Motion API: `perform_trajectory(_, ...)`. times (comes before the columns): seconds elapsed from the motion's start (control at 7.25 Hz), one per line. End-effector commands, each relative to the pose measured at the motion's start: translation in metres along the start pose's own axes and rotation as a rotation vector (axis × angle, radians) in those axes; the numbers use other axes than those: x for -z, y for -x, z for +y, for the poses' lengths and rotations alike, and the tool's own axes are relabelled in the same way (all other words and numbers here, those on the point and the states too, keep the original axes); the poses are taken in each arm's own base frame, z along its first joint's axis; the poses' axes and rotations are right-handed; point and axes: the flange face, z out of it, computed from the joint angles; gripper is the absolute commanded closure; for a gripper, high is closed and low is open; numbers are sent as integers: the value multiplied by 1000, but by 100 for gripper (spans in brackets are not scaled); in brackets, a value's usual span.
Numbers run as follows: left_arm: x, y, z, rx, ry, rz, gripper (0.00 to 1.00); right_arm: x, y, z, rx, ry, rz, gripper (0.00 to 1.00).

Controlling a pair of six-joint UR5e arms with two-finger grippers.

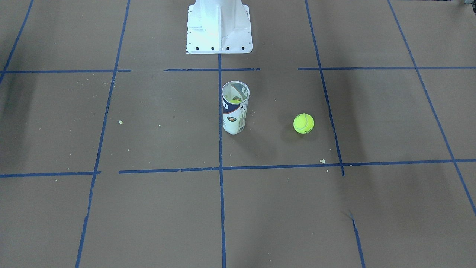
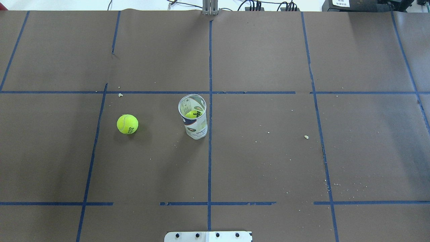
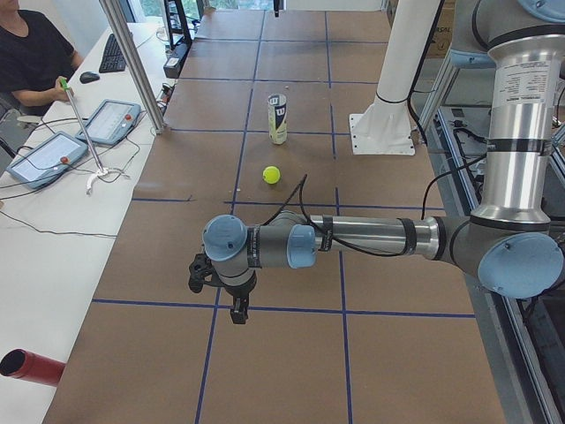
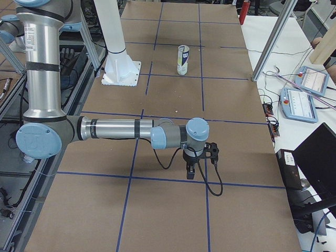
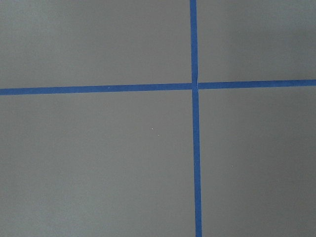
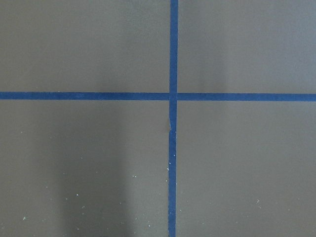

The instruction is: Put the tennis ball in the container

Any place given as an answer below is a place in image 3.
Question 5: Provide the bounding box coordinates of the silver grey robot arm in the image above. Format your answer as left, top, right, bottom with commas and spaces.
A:
188, 1, 564, 324

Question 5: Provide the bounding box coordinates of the clear tennis ball can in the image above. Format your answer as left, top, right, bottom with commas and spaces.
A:
267, 94, 287, 145

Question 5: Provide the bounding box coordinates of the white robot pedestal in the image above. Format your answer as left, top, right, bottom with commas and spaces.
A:
350, 0, 442, 155

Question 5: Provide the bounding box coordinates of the near blue teach pendant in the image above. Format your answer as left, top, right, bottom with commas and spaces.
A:
7, 132, 87, 189

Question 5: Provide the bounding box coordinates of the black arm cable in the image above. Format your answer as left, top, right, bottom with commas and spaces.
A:
262, 174, 486, 257

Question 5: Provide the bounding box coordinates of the black keyboard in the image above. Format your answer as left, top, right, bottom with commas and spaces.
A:
99, 34, 126, 73

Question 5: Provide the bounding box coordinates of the person in black shirt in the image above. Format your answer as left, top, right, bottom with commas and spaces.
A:
1, 1, 83, 116

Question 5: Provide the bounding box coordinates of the far blue teach pendant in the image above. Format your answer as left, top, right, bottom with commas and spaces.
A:
85, 99, 141, 146

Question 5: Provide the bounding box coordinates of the yellow tennis ball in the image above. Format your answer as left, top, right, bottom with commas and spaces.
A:
262, 165, 281, 185

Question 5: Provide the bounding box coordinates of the aluminium frame post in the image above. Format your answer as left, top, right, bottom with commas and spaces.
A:
99, 0, 165, 135

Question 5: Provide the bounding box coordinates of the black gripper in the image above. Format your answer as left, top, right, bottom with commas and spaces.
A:
224, 272, 257, 325

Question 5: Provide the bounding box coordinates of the cardboard box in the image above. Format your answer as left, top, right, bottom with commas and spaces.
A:
388, 0, 456, 58

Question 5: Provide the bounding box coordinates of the green-handled reacher grabber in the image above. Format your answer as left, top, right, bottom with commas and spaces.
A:
57, 77, 131, 195

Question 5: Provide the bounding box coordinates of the black computer mouse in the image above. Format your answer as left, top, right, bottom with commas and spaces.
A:
79, 72, 100, 84

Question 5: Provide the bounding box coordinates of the blue teach pendant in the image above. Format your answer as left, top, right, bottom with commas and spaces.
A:
85, 99, 141, 146
7, 132, 87, 189

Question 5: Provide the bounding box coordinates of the red cylinder tube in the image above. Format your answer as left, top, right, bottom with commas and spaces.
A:
1, 349, 65, 387

